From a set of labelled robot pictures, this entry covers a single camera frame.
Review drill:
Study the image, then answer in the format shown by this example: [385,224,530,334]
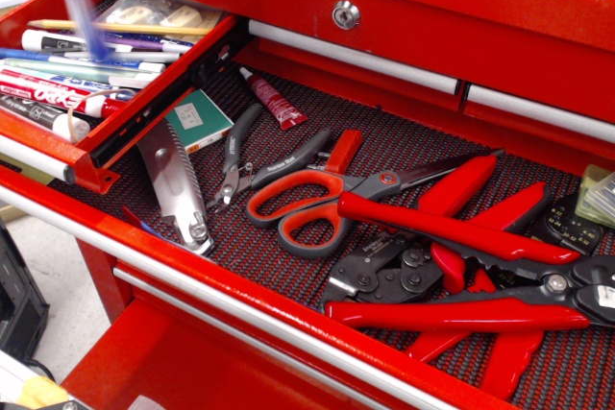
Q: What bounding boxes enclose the yellow wooden pencil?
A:
[27,19,213,36]

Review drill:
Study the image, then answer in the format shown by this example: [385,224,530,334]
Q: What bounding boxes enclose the black Expo marker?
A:
[1,94,90,143]

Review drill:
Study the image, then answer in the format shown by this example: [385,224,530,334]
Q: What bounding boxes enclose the silver utility knife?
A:
[137,119,214,256]

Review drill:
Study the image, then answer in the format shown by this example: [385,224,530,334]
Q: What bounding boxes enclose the silver drawer lock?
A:
[332,0,361,30]

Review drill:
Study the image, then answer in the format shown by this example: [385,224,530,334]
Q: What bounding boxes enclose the purple pen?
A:
[104,33,193,54]

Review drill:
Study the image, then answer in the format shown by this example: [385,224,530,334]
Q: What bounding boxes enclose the white black-label marker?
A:
[20,29,135,54]

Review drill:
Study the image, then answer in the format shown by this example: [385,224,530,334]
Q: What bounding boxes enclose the clear green small case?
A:
[576,164,614,229]

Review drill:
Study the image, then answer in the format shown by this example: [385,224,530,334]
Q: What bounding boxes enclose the bag of erasers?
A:
[97,0,224,28]

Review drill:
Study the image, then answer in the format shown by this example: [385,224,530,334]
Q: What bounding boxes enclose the green small box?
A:
[166,89,234,154]

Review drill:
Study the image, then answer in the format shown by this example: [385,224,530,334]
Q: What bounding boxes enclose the black wire gauge tool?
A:
[531,192,603,255]

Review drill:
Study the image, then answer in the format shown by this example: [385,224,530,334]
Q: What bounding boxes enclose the grey handled flush cutters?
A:
[206,104,331,213]

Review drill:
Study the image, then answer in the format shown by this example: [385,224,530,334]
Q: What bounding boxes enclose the red open upper drawer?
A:
[1,0,247,194]

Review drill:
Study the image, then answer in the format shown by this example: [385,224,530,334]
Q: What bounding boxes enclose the small red block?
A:
[324,130,362,175]

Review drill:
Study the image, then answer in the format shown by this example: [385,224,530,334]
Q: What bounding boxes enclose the pale green marker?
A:
[1,59,160,89]

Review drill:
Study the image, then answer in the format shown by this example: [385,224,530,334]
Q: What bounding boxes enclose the black box on floor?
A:
[1,222,50,361]

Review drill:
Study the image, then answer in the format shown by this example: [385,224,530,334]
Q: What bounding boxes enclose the red Expo marker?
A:
[0,68,127,119]

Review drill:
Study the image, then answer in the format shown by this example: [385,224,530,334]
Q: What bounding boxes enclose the red tool chest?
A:
[37,0,615,410]

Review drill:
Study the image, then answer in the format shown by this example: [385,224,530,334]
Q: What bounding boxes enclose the red threadlocker tube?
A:
[239,67,308,131]

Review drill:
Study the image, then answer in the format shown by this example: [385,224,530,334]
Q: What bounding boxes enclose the red large tool drawer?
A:
[0,59,615,410]

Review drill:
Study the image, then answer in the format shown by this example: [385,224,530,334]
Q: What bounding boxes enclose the tan rubber band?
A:
[65,88,136,143]

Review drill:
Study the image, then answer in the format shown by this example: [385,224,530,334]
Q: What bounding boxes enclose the red and grey scissors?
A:
[246,149,504,259]

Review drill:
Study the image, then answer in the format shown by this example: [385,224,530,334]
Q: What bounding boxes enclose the red handled wire stripper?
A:
[325,192,614,333]

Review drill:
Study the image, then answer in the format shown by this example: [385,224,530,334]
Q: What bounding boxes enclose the blue and white marker pen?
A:
[64,0,111,60]

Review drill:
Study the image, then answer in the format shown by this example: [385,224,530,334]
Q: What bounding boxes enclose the blue white thin marker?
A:
[1,48,166,73]

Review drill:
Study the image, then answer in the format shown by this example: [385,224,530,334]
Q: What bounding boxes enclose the black red drawer liner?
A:
[47,61,615,410]

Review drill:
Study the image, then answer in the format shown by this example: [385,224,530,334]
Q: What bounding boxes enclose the red handled black crimper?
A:
[319,155,552,399]

